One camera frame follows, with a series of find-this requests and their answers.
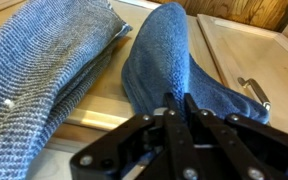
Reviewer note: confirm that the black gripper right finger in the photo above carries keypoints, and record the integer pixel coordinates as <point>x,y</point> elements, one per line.
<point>220,143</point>

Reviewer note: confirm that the wooden cabinet door with towels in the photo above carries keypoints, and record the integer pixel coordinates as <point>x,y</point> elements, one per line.
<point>107,86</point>

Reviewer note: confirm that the grey-blue woven towel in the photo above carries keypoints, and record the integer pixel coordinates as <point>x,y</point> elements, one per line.
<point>34,66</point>

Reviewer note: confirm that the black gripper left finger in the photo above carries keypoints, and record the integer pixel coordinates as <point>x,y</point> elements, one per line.
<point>177,143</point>

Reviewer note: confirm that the blue terry towel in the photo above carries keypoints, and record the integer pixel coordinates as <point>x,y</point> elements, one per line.
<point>164,60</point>

